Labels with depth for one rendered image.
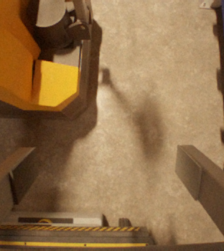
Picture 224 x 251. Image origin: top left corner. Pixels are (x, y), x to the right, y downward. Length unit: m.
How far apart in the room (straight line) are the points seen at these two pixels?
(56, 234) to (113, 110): 0.71
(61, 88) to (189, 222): 1.00
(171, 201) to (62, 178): 0.64
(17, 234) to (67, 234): 0.20
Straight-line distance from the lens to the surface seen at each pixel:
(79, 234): 0.81
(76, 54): 0.95
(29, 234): 0.87
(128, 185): 1.10
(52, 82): 0.84
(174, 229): 1.21
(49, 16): 0.90
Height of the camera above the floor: 1.09
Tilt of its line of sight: 81 degrees down
